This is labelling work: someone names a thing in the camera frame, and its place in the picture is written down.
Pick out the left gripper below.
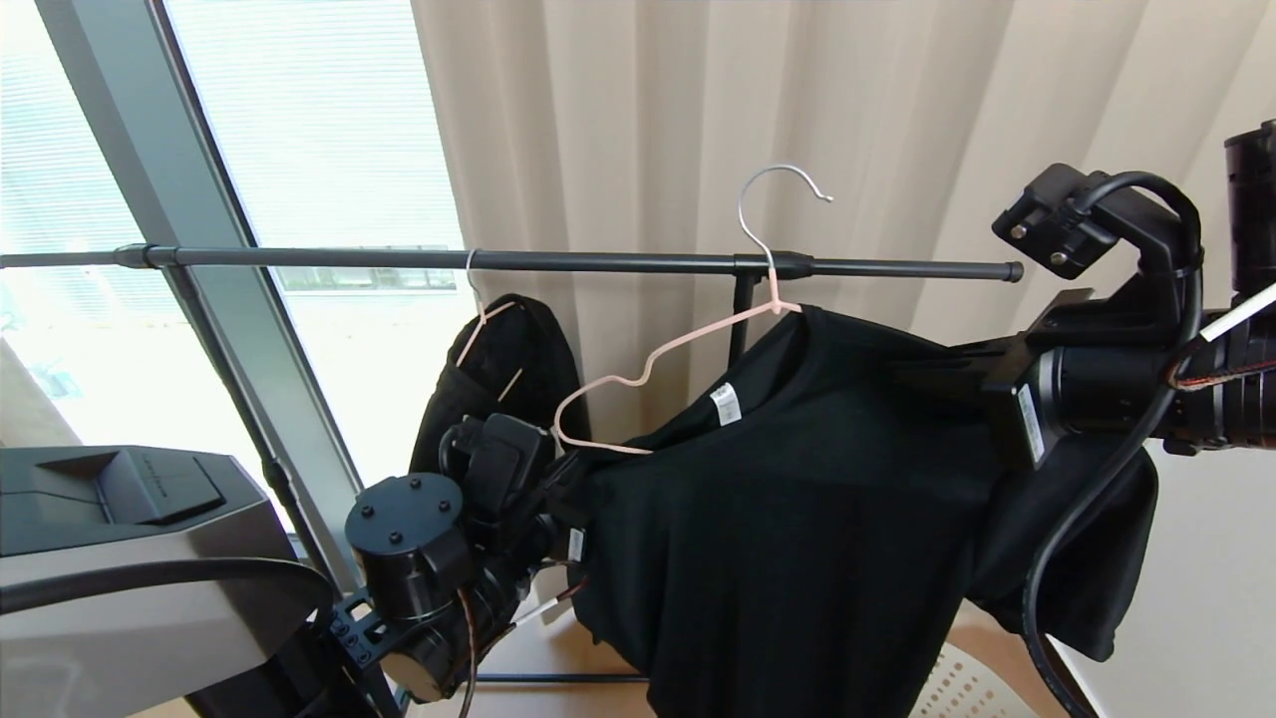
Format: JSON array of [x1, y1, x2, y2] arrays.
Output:
[[526, 497, 591, 596]]

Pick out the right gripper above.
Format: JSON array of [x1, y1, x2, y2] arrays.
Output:
[[982, 344, 1179, 470]]

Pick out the black shorts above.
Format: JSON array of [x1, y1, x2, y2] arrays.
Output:
[[409, 292, 584, 480]]

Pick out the pink clothes hanger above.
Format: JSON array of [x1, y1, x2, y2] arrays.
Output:
[[454, 249, 526, 402], [551, 165, 836, 457]]

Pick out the black garment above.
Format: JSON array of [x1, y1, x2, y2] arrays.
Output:
[[558, 304, 1162, 718]]

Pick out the white laundry basket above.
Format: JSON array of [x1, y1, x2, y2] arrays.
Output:
[[912, 643, 1043, 718]]

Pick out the black clothes rack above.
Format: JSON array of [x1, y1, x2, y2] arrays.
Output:
[[0, 242, 1026, 689]]

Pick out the beige curtain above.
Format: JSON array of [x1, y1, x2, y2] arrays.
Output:
[[0, 339, 86, 450], [411, 0, 1276, 639]]

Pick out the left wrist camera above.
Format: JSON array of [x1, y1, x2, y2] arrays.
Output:
[[439, 412, 551, 522]]

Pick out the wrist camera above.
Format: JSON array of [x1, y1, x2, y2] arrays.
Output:
[[439, 412, 551, 522], [992, 163, 1202, 282]]

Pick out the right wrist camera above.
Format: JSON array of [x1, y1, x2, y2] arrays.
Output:
[[992, 163, 1202, 282]]

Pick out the black cable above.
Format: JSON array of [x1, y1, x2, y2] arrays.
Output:
[[0, 556, 337, 621], [1022, 172, 1207, 718]]

